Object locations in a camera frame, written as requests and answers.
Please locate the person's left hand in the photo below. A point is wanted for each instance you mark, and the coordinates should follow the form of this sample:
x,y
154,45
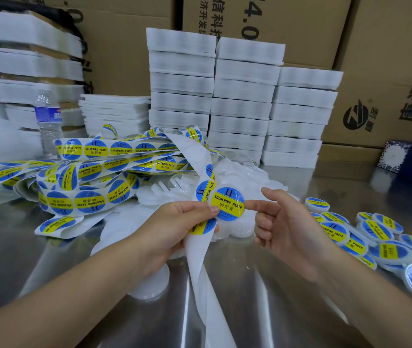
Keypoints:
x,y
166,231

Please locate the person's right hand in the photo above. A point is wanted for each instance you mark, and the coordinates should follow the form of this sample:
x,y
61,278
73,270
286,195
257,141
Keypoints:
x,y
293,235

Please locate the person's right little finger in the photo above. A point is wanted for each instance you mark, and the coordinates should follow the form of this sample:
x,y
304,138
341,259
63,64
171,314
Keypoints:
x,y
264,242

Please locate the person's left thumb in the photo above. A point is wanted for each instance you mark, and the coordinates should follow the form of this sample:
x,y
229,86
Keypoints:
x,y
200,210

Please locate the person's right middle finger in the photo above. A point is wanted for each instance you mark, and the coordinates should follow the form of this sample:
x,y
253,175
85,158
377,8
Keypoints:
x,y
264,221

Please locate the person's right thumb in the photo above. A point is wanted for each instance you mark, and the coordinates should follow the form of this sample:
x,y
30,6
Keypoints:
x,y
274,197

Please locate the round blue yellow sticker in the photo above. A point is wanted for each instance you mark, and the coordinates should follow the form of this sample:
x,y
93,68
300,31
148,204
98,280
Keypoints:
x,y
229,201

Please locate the white label backing strip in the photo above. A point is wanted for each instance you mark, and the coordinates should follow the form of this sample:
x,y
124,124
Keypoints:
x,y
200,264

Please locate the person's left forearm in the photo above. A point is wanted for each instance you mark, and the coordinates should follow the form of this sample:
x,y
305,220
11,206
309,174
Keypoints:
x,y
68,297

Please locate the person's right forearm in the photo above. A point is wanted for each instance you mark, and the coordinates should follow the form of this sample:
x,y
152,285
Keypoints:
x,y
372,304

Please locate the pile of plain white lids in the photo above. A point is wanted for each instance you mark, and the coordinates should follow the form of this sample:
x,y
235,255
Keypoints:
x,y
155,193

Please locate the flat brown cardboard piece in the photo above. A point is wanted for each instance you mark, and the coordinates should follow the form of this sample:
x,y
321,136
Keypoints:
x,y
347,154

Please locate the tall stack of white trays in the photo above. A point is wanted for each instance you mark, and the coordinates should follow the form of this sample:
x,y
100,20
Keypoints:
x,y
242,97

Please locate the pile of labelled round lids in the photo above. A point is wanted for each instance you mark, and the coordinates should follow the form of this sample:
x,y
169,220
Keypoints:
x,y
376,231

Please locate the low stack of white trays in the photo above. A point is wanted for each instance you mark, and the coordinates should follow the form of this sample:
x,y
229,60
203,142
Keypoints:
x,y
115,112

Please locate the blue white patterned tissue box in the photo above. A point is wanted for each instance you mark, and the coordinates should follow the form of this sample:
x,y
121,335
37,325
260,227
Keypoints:
x,y
409,161

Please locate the large cardboard box black logo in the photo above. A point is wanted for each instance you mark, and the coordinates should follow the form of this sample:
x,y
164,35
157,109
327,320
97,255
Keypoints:
x,y
390,68

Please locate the cardboard box with black print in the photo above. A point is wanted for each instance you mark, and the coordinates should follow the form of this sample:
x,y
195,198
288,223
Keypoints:
x,y
282,21
119,50

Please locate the clear water bottle blue label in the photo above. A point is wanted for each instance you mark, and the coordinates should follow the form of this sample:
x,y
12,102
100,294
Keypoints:
x,y
48,119

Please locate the white trays stacked with cardboard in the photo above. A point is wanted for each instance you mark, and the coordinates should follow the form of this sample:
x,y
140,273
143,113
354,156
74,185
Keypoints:
x,y
24,65

